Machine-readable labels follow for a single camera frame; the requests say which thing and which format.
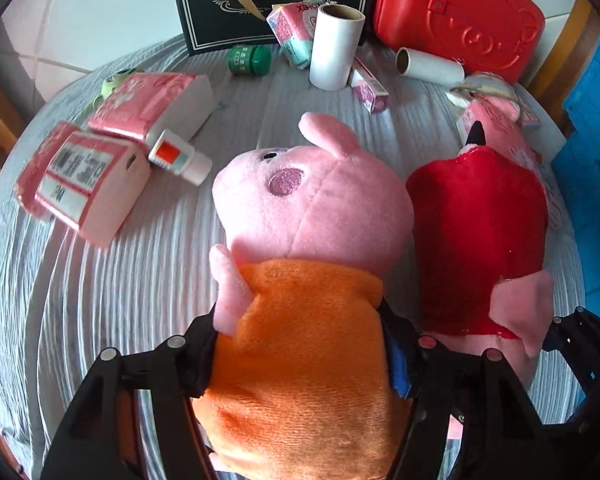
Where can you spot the white paper roll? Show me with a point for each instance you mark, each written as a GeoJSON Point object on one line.
{"type": "Point", "coordinates": [430, 66]}
{"type": "Point", "coordinates": [332, 50]}

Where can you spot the white padded headboard wooden frame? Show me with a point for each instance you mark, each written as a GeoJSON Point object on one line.
{"type": "Point", "coordinates": [80, 10]}

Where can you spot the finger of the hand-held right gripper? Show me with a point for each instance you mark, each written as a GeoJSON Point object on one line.
{"type": "Point", "coordinates": [592, 345]}

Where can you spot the green frog toy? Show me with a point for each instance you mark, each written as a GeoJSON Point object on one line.
{"type": "Point", "coordinates": [114, 85]}

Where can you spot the pink sanitary pad pack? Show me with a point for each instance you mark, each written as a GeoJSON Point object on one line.
{"type": "Point", "coordinates": [292, 30]}

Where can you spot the black gift bag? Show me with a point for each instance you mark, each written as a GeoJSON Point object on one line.
{"type": "Point", "coordinates": [205, 10]}

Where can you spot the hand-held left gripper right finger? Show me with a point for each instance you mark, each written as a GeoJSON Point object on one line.
{"type": "Point", "coordinates": [400, 370]}

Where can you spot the pink pig plush red dress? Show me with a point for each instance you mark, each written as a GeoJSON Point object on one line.
{"type": "Point", "coordinates": [475, 230]}

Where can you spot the holographic tape roll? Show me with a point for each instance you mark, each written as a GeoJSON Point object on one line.
{"type": "Point", "coordinates": [485, 87]}

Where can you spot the small pink glitter box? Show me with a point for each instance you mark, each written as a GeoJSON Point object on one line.
{"type": "Point", "coordinates": [369, 87]}

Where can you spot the red bear suitcase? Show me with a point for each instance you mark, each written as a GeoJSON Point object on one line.
{"type": "Point", "coordinates": [455, 15]}

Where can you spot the blue plastic crate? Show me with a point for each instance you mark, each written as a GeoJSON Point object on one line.
{"type": "Point", "coordinates": [590, 160]}

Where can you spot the pink pig plush orange dress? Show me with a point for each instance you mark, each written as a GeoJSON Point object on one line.
{"type": "Point", "coordinates": [300, 240]}

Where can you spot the blue striped bedsheet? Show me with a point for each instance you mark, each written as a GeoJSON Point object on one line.
{"type": "Point", "coordinates": [145, 285]}

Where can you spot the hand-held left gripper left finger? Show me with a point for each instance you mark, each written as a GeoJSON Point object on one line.
{"type": "Point", "coordinates": [197, 360]}

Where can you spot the pink tissue pack white label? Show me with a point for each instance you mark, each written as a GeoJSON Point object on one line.
{"type": "Point", "coordinates": [90, 185]}

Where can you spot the green bottle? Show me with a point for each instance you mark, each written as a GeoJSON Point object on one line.
{"type": "Point", "coordinates": [247, 60]}

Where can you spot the white bottle red label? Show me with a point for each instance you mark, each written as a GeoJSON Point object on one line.
{"type": "Point", "coordinates": [177, 155]}

